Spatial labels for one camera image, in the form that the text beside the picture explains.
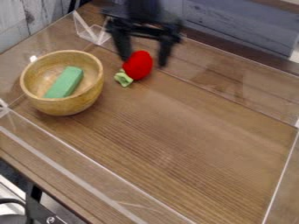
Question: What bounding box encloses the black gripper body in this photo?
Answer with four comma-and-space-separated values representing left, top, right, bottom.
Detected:
102, 0, 183, 43

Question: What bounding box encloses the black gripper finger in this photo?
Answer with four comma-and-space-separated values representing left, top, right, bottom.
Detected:
113, 31, 133, 61
158, 36, 175, 67

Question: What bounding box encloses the green rectangular block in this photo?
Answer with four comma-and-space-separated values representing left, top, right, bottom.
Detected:
43, 66, 85, 98

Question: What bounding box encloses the brown wooden bowl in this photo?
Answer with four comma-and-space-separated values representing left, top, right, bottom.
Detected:
21, 50, 105, 116

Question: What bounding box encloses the red plush strawberry toy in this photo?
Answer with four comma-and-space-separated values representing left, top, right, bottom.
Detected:
115, 51, 154, 88

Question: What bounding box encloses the blue grey couch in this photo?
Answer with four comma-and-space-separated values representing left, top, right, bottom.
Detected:
161, 0, 299, 58

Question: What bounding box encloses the clear acrylic corner bracket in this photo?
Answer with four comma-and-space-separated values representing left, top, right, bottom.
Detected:
73, 11, 111, 46

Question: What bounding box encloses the black stand with cable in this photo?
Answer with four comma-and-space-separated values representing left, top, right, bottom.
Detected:
0, 182, 70, 224

